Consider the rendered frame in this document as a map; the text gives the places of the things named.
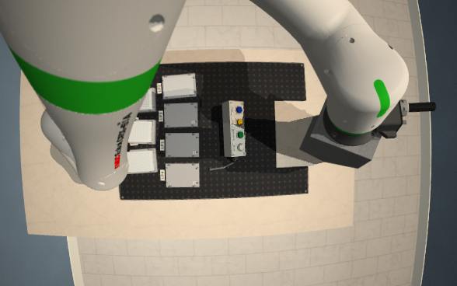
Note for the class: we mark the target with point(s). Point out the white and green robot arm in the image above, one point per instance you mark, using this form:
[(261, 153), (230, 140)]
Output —
[(91, 63)]

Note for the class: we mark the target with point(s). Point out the grey angled control panel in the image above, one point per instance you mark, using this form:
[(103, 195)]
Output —
[(233, 130)]

